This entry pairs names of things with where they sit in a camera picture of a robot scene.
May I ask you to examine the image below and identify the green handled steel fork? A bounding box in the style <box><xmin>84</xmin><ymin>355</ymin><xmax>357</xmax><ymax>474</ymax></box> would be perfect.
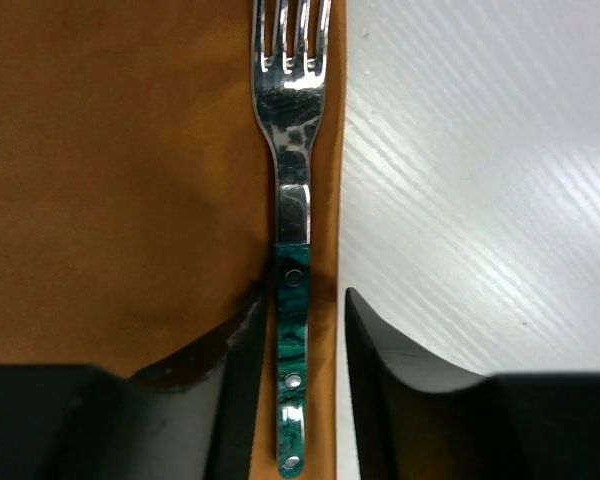
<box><xmin>251</xmin><ymin>0</ymin><xmax>331</xmax><ymax>479</ymax></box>

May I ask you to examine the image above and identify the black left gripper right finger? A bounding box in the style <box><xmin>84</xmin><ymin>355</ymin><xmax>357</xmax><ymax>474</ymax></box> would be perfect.
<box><xmin>345</xmin><ymin>289</ymin><xmax>600</xmax><ymax>479</ymax></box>

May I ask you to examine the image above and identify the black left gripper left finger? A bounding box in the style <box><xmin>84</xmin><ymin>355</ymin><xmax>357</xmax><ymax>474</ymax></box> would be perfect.
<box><xmin>0</xmin><ymin>294</ymin><xmax>266</xmax><ymax>479</ymax></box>

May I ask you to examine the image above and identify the orange cloth napkin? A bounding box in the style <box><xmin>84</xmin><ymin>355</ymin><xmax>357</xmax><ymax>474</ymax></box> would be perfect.
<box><xmin>0</xmin><ymin>1</ymin><xmax>346</xmax><ymax>479</ymax></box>

